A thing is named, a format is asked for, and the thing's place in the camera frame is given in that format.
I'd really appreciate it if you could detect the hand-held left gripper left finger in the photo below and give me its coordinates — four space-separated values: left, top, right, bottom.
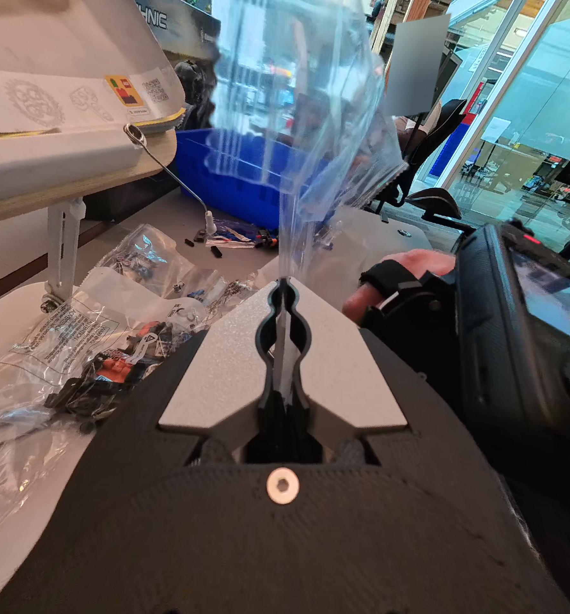
158 277 286 454

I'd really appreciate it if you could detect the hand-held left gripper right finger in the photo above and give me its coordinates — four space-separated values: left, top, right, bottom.
286 277 408 454

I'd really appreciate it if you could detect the clear plastic bag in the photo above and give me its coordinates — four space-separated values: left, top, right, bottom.
208 0 409 408

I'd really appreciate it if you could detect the large white-label lego parts bag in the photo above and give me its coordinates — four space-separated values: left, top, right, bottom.
0 266 210 543

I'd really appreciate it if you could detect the black lego set box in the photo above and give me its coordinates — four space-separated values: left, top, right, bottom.
136 0 222 131

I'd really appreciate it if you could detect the lego instruction booklet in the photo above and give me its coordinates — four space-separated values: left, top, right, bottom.
0 0 188 141

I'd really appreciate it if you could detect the person's right hand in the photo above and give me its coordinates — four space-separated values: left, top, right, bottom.
342 248 457 329

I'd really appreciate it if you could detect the clear bag of pale parts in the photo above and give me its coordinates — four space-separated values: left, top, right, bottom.
97 224 195 289

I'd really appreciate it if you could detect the black office chair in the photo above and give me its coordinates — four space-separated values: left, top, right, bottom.
406 187 478 237
380 98 469 213

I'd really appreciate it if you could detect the small bag of blue parts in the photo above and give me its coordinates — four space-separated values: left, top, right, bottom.
212 218 266 250

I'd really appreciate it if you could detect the blue plastic bin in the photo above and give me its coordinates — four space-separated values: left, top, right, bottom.
175 127 334 230

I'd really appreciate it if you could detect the metal page holder wire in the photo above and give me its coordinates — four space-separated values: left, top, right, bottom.
123 123 217 236

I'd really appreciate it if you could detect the wooden post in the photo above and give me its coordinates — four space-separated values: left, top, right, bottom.
369 0 430 54

